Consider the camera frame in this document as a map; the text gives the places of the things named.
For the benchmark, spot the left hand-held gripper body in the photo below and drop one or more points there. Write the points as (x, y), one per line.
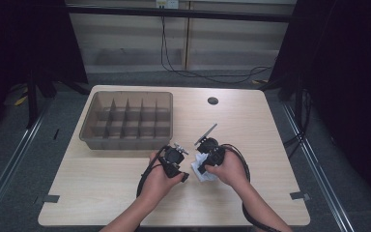
(174, 156)

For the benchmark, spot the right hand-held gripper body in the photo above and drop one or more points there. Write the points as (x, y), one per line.
(214, 151)

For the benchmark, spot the white sock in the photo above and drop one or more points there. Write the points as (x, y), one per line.
(207, 177)
(194, 167)

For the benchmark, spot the grey compartment tray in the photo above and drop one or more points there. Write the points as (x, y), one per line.
(125, 119)

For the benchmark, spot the person's left hand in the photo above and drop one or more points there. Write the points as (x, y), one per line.
(156, 187)

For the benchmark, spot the person's right hand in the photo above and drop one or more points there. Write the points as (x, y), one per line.
(232, 174)

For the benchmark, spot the round black table grommet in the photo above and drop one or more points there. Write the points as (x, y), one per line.
(213, 100)

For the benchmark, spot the grey tape piece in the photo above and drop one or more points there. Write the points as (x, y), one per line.
(299, 195)
(51, 198)

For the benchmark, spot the black horizontal bar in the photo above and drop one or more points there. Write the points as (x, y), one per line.
(174, 13)

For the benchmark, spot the black curtain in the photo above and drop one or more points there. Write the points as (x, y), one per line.
(341, 80)
(29, 38)

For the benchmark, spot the black metal stand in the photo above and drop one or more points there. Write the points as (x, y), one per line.
(32, 100)

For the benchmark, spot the metal floor rail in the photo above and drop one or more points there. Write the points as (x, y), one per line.
(13, 164)
(319, 174)

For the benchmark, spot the white wall outlet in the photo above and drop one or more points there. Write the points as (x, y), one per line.
(167, 3)

